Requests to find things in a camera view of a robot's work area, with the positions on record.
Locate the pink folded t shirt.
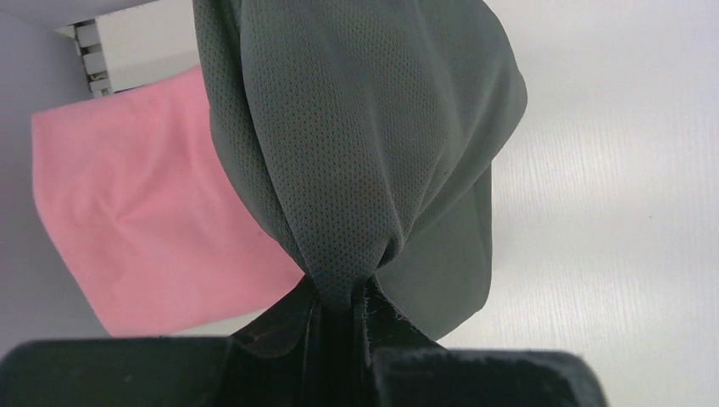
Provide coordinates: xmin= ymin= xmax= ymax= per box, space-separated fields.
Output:
xmin=31 ymin=67 xmax=303 ymax=337

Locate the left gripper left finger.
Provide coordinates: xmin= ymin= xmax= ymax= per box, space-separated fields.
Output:
xmin=0 ymin=277 xmax=327 ymax=407

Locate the dark grey t shirt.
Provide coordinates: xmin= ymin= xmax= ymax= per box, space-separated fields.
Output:
xmin=192 ymin=0 xmax=529 ymax=342

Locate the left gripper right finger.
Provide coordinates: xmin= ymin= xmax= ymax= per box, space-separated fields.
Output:
xmin=354 ymin=277 xmax=610 ymax=407

